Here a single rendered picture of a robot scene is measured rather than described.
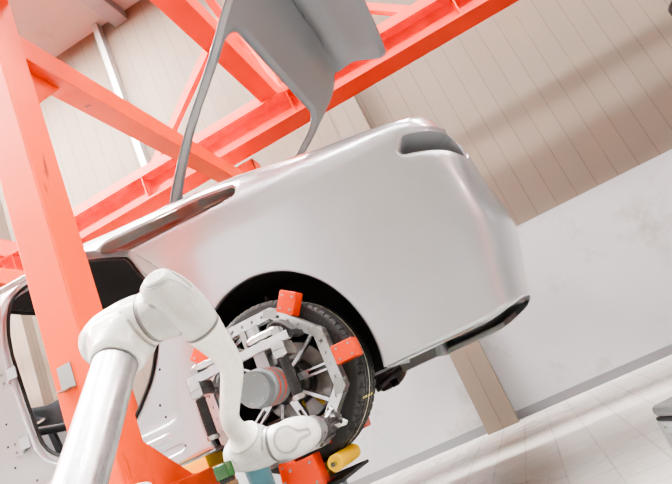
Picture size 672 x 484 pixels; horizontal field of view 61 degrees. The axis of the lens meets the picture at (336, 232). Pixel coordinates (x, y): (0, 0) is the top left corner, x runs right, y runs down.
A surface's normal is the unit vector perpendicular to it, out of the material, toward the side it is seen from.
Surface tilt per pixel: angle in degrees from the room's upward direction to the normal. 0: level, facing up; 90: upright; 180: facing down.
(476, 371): 90
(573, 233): 90
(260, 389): 90
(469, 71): 90
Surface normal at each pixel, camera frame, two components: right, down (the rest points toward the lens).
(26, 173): -0.30, -0.18
